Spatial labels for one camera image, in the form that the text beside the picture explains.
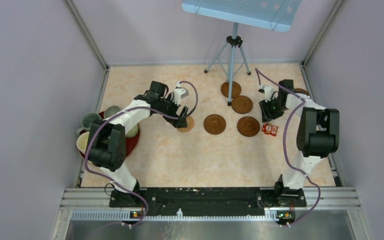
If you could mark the grey green mug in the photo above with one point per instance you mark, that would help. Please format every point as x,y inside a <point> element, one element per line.
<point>86,122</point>

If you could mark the light green mug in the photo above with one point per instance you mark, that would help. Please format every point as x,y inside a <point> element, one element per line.
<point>133,132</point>

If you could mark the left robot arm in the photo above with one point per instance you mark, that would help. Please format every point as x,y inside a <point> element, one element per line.
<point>106,144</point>

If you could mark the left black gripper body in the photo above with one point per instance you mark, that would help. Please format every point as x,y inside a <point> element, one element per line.
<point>169,107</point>

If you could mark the light wooden coaster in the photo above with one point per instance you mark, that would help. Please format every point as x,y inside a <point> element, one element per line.
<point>190,125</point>

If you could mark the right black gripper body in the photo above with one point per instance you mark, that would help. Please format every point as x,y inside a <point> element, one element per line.
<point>272,110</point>

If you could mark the cream mug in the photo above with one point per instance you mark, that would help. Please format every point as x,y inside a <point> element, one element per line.
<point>82,142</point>

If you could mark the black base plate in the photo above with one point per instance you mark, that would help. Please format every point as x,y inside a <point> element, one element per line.
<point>208,201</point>

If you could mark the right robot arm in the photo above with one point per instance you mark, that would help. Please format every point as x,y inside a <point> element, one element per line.
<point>317,137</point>

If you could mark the aluminium frame rail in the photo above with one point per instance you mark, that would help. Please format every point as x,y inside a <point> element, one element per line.
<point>332,213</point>

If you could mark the dark wooden coaster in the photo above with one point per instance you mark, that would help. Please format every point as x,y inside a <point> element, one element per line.
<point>236,89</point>
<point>302,91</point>
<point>214,124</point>
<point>248,126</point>
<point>242,104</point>

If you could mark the red round tray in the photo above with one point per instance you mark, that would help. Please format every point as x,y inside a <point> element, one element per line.
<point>131,144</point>

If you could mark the grey ribbed cup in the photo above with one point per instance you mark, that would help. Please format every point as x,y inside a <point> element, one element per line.
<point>111,111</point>

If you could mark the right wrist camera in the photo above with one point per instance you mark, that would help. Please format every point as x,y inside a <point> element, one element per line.
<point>268,91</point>

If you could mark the red owl figurine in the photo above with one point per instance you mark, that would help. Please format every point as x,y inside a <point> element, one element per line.
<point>270,129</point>

